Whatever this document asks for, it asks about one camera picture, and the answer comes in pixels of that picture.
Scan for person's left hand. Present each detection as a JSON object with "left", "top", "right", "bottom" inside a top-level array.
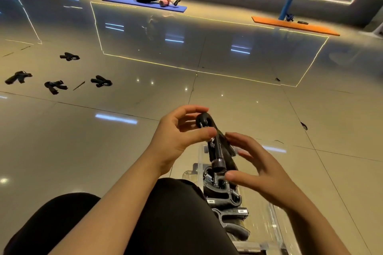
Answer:
[{"left": 146, "top": 104, "right": 217, "bottom": 176}]

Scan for person's right hand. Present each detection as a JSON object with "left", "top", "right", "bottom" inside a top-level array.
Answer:
[{"left": 224, "top": 131, "right": 300, "bottom": 212}]

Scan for clear plastic storage box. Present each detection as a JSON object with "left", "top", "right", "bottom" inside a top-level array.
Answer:
[{"left": 196, "top": 143, "right": 301, "bottom": 255}]

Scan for group of black hand grippers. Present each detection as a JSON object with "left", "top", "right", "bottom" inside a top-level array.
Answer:
[{"left": 4, "top": 52, "right": 113, "bottom": 96}]

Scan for person's left forearm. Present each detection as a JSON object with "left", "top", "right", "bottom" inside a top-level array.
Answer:
[{"left": 49, "top": 150, "right": 173, "bottom": 255}]

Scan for black trousers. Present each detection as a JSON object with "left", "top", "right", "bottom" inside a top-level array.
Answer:
[{"left": 3, "top": 177, "right": 240, "bottom": 255}]

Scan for purple exercise mat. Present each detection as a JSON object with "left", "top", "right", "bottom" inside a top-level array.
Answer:
[{"left": 101, "top": 0, "right": 188, "bottom": 13}]

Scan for orange exercise mat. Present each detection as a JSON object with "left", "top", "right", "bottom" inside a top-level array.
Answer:
[{"left": 251, "top": 16, "right": 341, "bottom": 37}]

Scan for blue foam roller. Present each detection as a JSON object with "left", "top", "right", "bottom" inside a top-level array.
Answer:
[{"left": 278, "top": 0, "right": 294, "bottom": 22}]

